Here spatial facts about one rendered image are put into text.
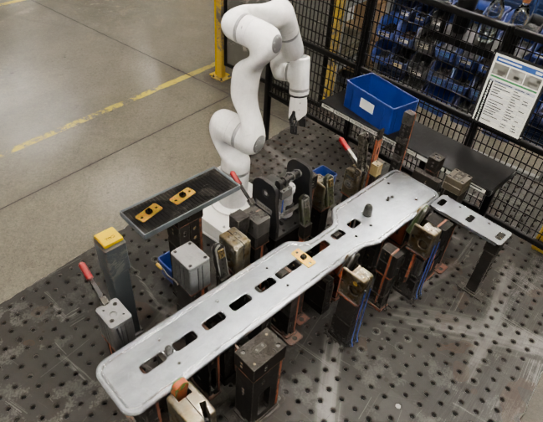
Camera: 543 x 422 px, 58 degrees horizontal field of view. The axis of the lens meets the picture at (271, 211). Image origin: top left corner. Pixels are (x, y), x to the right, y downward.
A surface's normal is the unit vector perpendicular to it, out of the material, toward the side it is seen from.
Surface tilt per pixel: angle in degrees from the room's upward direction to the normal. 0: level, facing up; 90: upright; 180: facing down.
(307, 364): 0
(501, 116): 90
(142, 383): 0
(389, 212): 0
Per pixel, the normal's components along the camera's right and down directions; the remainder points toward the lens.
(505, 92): -0.72, 0.43
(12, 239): 0.06, -0.75
